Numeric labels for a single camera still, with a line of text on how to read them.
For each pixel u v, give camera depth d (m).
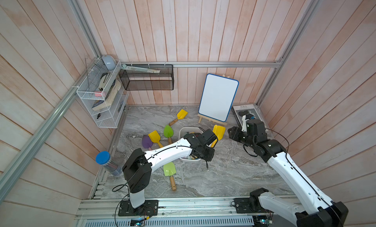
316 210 0.38
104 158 0.71
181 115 1.14
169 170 0.87
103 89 0.75
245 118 0.70
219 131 0.84
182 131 0.98
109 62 0.83
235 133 0.67
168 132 1.04
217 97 0.90
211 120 1.02
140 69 0.91
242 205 0.73
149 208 0.73
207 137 0.62
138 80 1.06
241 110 1.13
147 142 0.99
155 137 1.01
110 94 0.81
